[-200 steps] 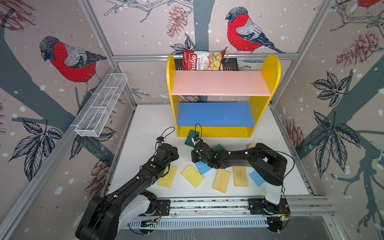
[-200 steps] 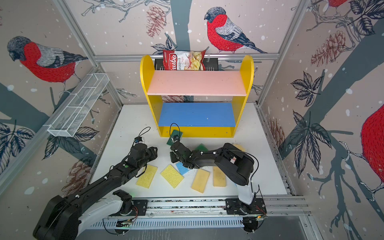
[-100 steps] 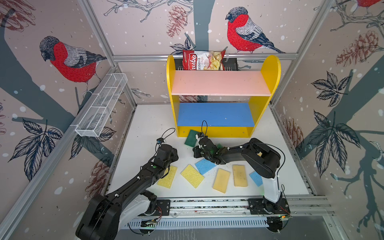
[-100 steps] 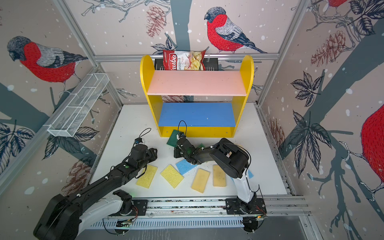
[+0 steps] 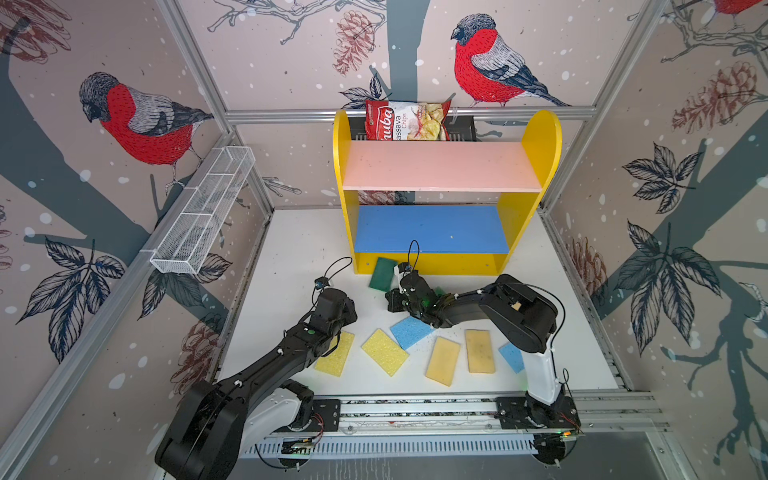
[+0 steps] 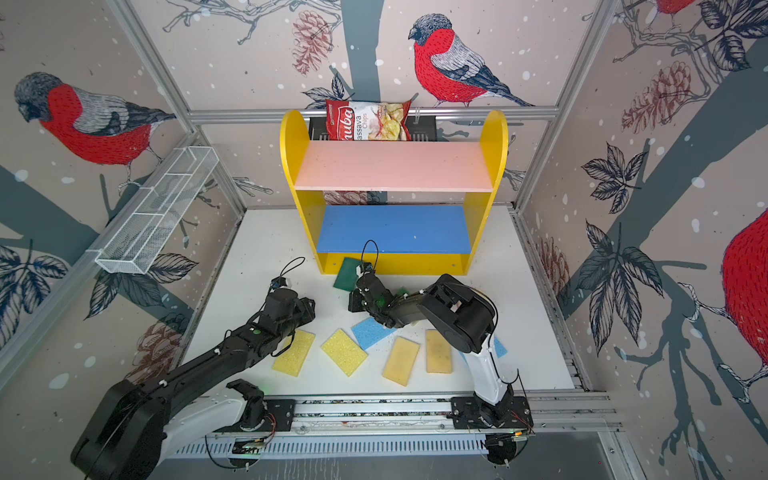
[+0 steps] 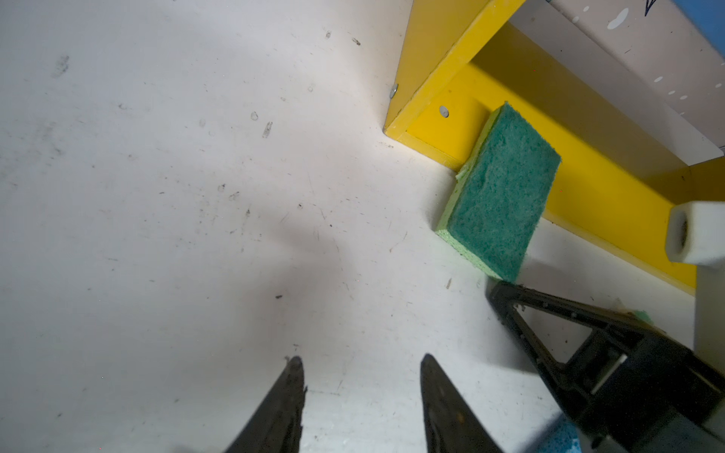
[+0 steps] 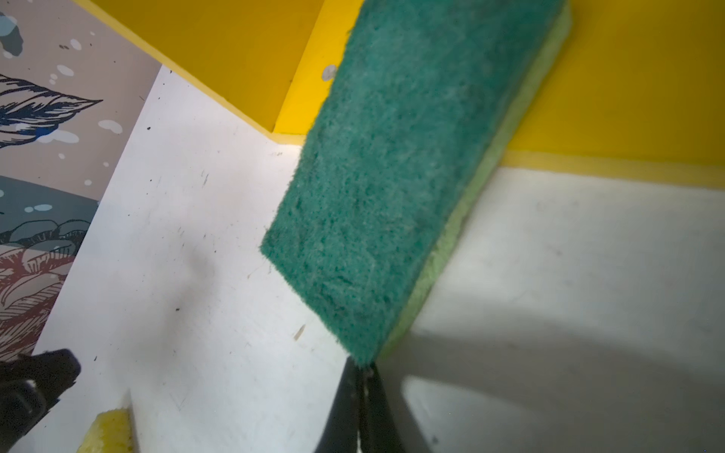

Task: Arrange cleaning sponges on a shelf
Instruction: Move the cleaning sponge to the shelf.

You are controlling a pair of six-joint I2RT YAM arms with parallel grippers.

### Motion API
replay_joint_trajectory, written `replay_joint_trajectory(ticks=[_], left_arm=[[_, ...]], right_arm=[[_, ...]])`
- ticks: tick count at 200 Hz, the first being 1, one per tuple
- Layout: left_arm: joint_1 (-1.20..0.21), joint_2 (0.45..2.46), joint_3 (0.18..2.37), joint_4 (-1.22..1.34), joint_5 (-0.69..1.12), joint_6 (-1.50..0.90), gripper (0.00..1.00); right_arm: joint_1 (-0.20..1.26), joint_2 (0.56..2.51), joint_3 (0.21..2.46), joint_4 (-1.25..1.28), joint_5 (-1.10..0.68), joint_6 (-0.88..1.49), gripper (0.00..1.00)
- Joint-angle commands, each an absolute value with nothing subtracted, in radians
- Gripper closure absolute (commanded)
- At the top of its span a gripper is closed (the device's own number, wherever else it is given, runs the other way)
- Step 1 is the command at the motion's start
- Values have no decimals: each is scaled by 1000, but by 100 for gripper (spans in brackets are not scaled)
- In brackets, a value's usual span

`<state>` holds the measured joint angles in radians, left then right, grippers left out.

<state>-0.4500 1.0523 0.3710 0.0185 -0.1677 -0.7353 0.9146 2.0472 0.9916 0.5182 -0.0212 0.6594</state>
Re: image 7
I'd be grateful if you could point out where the light green sponge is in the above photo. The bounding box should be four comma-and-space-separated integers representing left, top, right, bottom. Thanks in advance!
629, 311, 654, 326

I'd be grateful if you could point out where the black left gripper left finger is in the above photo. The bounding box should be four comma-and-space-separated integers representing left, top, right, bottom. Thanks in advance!
226, 356, 307, 453

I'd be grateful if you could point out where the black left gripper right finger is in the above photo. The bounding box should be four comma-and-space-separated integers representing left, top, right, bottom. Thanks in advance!
420, 353, 502, 453

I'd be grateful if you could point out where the yellow shelf unit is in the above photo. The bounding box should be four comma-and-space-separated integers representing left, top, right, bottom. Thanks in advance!
384, 1, 708, 293

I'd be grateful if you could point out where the dark green sponge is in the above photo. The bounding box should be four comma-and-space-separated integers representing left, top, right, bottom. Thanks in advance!
434, 103, 562, 282

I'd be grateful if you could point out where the blue sponge centre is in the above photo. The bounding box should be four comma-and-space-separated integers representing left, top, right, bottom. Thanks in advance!
534, 418, 583, 453

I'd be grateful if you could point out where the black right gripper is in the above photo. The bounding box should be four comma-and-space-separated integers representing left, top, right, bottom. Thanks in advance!
488, 281, 724, 452

